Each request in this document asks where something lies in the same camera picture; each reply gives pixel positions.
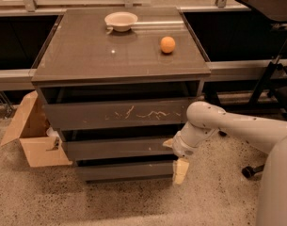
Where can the orange fruit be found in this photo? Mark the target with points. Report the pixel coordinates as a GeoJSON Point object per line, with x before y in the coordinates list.
{"type": "Point", "coordinates": [167, 45]}

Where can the grey drawer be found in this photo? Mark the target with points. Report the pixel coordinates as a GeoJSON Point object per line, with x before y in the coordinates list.
{"type": "Point", "coordinates": [129, 171]}
{"type": "Point", "coordinates": [115, 148]}
{"type": "Point", "coordinates": [102, 115]}

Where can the white bowl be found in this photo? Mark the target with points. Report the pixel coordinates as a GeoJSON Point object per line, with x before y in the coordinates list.
{"type": "Point", "coordinates": [121, 21]}

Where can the black office chair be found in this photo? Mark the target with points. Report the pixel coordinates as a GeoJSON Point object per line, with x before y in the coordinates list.
{"type": "Point", "coordinates": [274, 94]}

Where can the grey drawer cabinet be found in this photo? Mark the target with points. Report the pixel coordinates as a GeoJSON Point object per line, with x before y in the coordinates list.
{"type": "Point", "coordinates": [89, 62]}

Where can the open cardboard box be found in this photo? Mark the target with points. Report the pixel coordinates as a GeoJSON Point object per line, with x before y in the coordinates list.
{"type": "Point", "coordinates": [41, 144]}

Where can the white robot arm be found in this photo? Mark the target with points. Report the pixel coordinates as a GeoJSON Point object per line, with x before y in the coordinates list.
{"type": "Point", "coordinates": [203, 120]}

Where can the grey bottom drawer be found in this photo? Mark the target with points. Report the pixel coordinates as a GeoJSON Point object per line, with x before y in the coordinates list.
{"type": "Point", "coordinates": [129, 171]}

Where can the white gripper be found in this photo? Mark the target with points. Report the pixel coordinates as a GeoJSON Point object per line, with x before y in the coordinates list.
{"type": "Point", "coordinates": [183, 146]}

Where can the grey top drawer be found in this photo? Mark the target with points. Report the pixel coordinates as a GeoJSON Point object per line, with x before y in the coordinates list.
{"type": "Point", "coordinates": [102, 115]}

